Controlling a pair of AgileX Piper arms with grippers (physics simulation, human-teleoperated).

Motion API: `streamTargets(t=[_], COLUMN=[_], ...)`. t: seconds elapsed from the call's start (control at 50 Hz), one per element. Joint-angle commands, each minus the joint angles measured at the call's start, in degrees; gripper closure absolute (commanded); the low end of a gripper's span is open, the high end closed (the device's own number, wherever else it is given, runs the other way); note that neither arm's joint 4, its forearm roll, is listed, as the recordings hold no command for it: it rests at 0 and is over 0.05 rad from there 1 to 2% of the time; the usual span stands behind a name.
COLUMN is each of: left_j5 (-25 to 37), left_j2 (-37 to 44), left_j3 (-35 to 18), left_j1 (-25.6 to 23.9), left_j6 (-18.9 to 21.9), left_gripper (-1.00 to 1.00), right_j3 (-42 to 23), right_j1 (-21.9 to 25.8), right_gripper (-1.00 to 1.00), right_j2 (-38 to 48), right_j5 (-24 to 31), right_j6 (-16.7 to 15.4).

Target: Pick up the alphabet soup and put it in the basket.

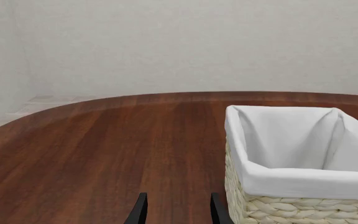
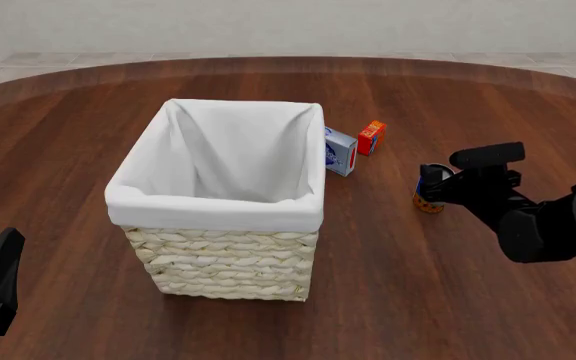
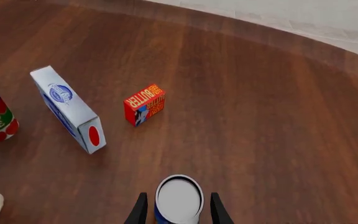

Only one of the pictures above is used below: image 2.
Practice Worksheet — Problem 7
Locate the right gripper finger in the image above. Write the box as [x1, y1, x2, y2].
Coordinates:
[419, 163, 464, 183]
[420, 184, 450, 206]

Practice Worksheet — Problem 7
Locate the alphabet soup tin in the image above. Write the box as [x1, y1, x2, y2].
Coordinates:
[412, 162, 455, 216]

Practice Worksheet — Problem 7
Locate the white wicker basket, cloth liner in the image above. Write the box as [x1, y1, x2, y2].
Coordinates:
[104, 97, 327, 303]

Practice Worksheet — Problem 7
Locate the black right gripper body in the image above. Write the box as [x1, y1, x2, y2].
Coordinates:
[439, 167, 525, 212]

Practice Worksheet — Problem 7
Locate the red-orange printed food box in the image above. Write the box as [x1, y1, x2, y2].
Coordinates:
[356, 119, 389, 157]

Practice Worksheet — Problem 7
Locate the grey-blue printed food box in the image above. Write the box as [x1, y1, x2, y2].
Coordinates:
[323, 126, 360, 178]

